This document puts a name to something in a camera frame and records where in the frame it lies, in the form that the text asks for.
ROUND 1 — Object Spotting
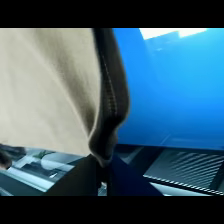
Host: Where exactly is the silver frame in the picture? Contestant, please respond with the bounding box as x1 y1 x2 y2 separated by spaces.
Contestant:
0 143 224 197

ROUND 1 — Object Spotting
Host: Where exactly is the brown garment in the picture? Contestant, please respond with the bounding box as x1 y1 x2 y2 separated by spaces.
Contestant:
0 27 131 168

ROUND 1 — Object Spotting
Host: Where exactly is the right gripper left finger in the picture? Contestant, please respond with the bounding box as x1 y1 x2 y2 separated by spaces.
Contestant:
45 154 108 197

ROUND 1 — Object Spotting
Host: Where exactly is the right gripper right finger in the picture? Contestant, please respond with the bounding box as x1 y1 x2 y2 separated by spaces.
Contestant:
106 155 165 197

